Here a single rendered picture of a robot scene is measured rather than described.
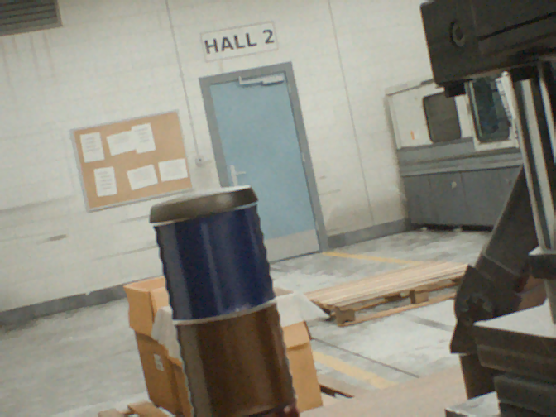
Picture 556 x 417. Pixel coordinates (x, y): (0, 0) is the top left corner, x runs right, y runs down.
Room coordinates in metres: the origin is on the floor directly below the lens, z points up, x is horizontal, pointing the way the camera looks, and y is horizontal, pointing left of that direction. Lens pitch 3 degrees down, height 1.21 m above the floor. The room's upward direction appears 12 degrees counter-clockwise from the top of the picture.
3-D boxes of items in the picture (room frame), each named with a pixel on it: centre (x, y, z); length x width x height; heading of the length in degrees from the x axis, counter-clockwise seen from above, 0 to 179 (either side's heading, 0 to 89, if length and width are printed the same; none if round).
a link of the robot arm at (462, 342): (1.02, -0.19, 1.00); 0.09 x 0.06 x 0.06; 137
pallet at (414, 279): (7.41, -0.68, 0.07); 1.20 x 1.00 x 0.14; 108
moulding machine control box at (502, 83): (9.30, -2.25, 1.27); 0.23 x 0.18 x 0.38; 106
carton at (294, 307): (4.31, 0.27, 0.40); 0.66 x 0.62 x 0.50; 17
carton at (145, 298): (4.89, 0.50, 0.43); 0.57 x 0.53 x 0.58; 21
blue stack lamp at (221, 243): (0.36, 0.03, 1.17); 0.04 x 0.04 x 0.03
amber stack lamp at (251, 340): (0.36, 0.03, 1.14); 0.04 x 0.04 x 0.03
